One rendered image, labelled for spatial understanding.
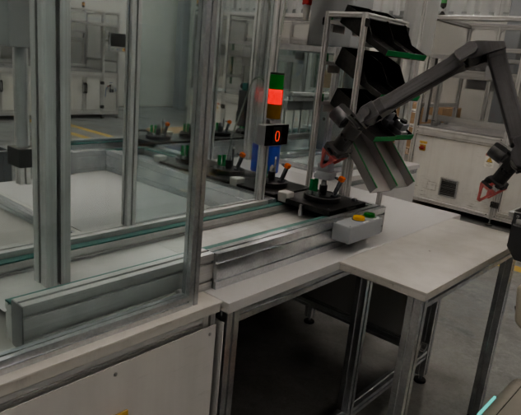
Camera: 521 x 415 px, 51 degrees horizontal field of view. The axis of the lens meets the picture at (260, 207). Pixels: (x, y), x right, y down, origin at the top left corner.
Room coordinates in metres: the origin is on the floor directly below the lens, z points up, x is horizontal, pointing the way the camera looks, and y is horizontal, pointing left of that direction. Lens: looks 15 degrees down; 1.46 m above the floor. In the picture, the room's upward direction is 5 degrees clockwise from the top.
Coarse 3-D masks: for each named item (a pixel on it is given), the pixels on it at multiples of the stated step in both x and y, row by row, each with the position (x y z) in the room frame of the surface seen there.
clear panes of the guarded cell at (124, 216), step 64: (0, 0) 0.90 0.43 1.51; (64, 0) 0.98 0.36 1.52; (128, 0) 1.08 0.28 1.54; (192, 0) 1.20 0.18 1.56; (0, 64) 0.89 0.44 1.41; (64, 64) 0.98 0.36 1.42; (128, 64) 1.08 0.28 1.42; (192, 64) 1.21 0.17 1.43; (0, 128) 0.89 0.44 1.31; (64, 128) 0.98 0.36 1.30; (128, 128) 1.09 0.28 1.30; (192, 128) 1.21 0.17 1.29; (0, 192) 0.89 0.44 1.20; (64, 192) 0.98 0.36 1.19; (128, 192) 1.09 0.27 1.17; (0, 256) 0.89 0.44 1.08; (64, 256) 0.98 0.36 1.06; (128, 256) 1.09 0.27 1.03; (0, 320) 0.88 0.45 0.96; (64, 320) 0.98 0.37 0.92
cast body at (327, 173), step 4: (324, 160) 2.00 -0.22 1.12; (328, 160) 2.00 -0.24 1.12; (332, 164) 1.99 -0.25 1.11; (320, 168) 1.99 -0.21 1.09; (324, 168) 1.97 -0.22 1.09; (328, 168) 1.97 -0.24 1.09; (332, 168) 1.99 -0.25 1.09; (316, 172) 2.00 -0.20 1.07; (320, 172) 1.99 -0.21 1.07; (324, 172) 1.97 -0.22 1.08; (328, 172) 1.97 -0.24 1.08; (332, 172) 1.97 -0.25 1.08; (336, 172) 1.99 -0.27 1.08; (316, 176) 2.00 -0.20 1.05; (320, 176) 1.98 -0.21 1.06; (324, 176) 1.97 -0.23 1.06; (328, 176) 1.96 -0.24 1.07; (332, 176) 1.97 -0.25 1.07; (328, 180) 1.96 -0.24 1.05
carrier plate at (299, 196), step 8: (296, 192) 2.07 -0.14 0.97; (288, 200) 1.95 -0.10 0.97; (296, 200) 1.94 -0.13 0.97; (304, 200) 1.95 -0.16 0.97; (344, 200) 2.01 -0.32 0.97; (304, 208) 1.90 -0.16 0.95; (312, 208) 1.88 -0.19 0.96; (320, 208) 1.86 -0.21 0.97; (328, 208) 1.86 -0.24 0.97; (336, 208) 1.88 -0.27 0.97; (344, 208) 1.90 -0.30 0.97; (328, 216) 1.83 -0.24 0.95
